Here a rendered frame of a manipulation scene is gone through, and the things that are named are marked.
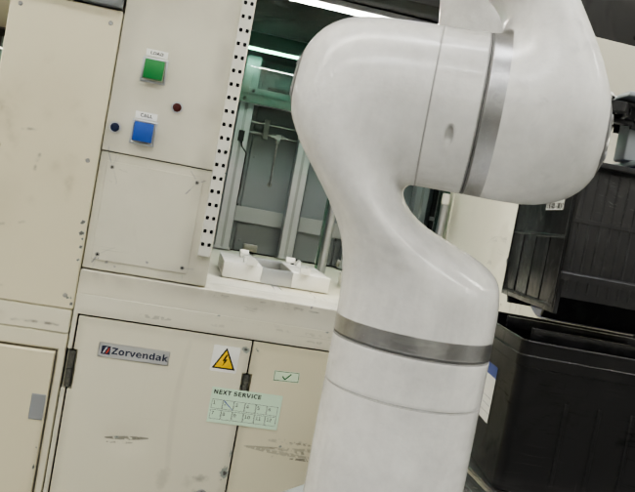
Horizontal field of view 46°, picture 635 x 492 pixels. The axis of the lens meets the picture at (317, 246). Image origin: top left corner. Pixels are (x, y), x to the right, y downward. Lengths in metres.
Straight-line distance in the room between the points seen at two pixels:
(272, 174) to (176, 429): 1.02
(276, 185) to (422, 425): 1.66
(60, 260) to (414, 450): 0.83
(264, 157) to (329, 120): 1.63
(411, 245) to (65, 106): 0.83
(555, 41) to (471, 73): 0.06
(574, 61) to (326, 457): 0.32
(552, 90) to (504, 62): 0.04
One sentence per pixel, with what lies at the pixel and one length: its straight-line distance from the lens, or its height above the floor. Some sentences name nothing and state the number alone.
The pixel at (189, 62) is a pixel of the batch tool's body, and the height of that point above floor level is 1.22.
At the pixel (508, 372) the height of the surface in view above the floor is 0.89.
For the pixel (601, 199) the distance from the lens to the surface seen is 0.91.
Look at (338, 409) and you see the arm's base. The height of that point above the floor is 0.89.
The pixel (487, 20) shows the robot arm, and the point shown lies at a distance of 0.87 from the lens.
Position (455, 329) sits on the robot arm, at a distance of 0.53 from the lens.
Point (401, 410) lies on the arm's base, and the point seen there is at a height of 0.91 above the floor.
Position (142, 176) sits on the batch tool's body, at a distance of 1.24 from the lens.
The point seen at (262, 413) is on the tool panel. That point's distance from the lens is 1.30.
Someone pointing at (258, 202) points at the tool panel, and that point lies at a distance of 2.14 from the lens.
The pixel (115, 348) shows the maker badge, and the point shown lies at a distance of 1.27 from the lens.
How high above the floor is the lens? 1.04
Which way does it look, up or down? 3 degrees down
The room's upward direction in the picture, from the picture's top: 11 degrees clockwise
